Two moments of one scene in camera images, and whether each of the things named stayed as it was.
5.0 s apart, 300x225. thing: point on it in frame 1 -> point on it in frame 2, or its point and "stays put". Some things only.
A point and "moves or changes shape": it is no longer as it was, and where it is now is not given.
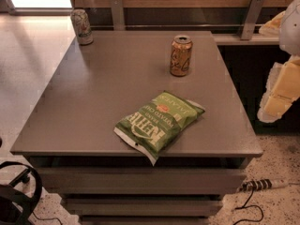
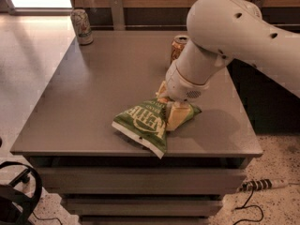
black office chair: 15,205 stays put
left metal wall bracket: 117,13 stays put
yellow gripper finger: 273,26 -> 177,88
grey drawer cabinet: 68,131 stays put
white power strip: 262,184 stays put
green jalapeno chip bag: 153,127 moves or changes shape
